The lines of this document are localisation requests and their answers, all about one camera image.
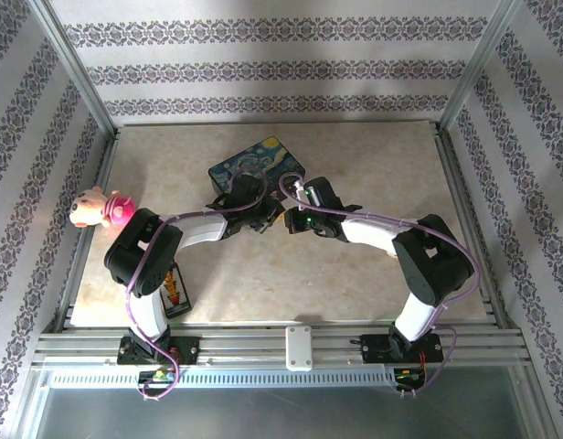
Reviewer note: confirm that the starry night tin box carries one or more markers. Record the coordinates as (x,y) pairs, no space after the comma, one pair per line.
(263,155)

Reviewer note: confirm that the black card with orange arrows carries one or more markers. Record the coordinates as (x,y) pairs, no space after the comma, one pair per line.
(177,295)

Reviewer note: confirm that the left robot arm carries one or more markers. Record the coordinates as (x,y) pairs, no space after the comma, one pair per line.
(140,256)

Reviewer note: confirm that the pink plush toy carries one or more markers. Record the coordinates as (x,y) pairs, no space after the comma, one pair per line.
(101,208)

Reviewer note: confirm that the aluminium side rail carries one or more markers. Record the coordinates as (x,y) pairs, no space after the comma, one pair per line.
(469,183)
(87,256)

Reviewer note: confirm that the grey metal shelf plate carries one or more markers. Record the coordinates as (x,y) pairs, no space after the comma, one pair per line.
(272,414)

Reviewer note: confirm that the aluminium frame post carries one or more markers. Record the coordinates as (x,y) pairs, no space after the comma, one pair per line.
(480,59)
(73,61)

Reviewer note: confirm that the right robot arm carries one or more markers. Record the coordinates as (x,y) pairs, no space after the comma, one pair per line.
(432,260)

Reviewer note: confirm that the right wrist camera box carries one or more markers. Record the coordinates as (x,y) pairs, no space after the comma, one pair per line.
(306,193)

